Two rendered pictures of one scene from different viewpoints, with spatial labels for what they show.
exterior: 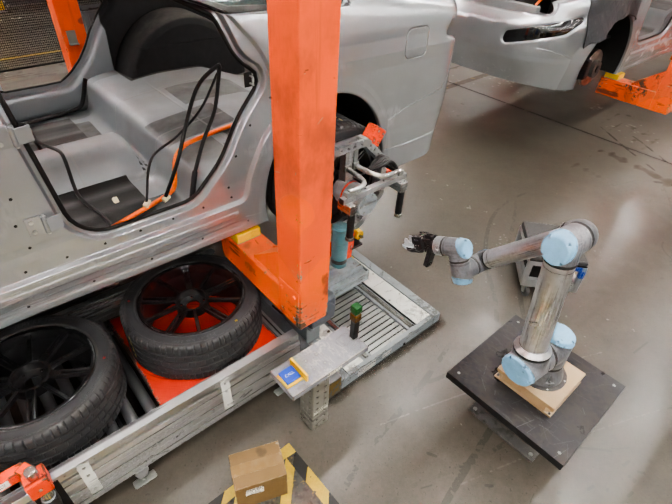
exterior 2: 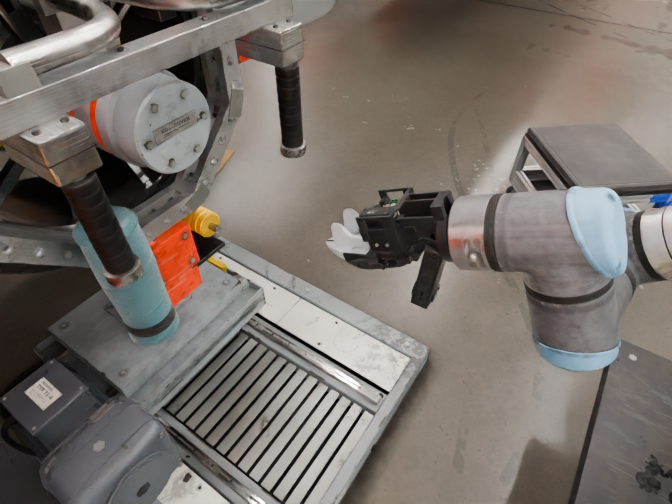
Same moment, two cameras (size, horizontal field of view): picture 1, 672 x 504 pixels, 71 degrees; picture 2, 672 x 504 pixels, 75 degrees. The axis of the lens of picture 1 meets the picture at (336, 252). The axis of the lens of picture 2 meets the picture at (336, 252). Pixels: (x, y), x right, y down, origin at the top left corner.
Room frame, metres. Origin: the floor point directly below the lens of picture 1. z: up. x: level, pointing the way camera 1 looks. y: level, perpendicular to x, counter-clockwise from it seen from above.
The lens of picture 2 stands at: (1.41, -0.23, 1.16)
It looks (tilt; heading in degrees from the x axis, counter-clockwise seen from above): 45 degrees down; 347
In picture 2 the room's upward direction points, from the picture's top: straight up
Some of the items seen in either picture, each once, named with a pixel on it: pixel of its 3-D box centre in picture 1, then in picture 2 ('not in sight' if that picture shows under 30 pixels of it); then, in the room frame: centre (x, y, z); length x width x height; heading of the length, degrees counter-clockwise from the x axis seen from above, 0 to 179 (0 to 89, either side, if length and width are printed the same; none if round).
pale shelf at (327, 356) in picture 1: (320, 360); not in sight; (1.34, 0.04, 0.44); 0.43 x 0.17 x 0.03; 133
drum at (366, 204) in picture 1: (354, 195); (128, 109); (2.06, -0.08, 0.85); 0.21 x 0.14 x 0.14; 43
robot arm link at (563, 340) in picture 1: (552, 344); not in sight; (1.40, -0.98, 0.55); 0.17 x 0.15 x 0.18; 127
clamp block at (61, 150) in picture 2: (347, 205); (46, 140); (1.85, -0.04, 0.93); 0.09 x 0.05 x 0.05; 43
